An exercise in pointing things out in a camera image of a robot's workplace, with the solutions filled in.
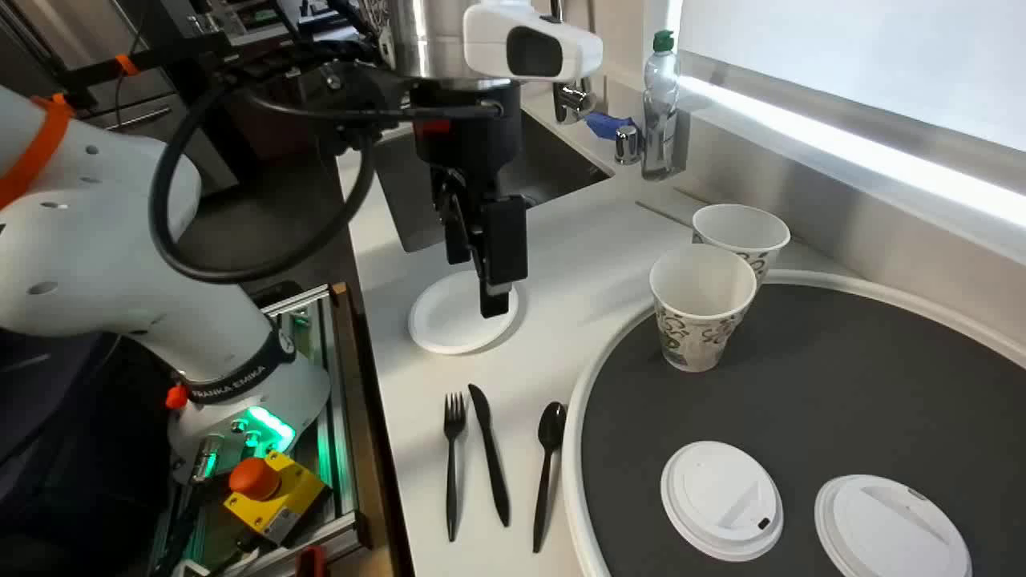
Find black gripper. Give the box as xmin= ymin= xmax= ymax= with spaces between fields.
xmin=409 ymin=79 xmax=532 ymax=325

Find white patterned paper coffee cup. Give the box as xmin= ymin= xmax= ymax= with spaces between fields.
xmin=689 ymin=199 xmax=794 ymax=284
xmin=648 ymin=244 xmax=759 ymax=374

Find white coffee cup lid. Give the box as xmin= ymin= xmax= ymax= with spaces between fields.
xmin=657 ymin=437 xmax=789 ymax=567
xmin=811 ymin=471 xmax=979 ymax=577

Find white round plate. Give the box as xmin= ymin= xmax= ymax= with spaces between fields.
xmin=404 ymin=265 xmax=530 ymax=359

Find steel sink basin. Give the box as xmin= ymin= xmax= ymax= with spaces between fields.
xmin=366 ymin=102 xmax=616 ymax=257

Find metal faucet with blue part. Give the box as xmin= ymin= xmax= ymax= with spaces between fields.
xmin=550 ymin=77 xmax=648 ymax=169

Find black plastic spoon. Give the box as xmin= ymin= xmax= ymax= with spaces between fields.
xmin=530 ymin=397 xmax=569 ymax=558

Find black plastic knife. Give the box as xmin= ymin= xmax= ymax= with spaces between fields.
xmin=466 ymin=382 xmax=517 ymax=532

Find black plastic fork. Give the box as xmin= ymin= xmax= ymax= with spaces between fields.
xmin=438 ymin=389 xmax=471 ymax=544

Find yellow box red stop button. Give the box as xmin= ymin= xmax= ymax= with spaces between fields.
xmin=219 ymin=452 xmax=327 ymax=549

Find grey metal cabinet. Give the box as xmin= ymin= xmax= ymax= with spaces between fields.
xmin=60 ymin=61 xmax=241 ymax=199

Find round black white-rimmed tray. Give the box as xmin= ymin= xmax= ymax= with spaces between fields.
xmin=560 ymin=265 xmax=1026 ymax=577

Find window with metal sill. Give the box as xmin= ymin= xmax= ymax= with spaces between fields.
xmin=671 ymin=0 xmax=1026 ymax=274

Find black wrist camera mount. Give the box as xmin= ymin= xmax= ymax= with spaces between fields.
xmin=292 ymin=55 xmax=415 ymax=152

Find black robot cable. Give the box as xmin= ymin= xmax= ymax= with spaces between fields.
xmin=148 ymin=61 xmax=506 ymax=290

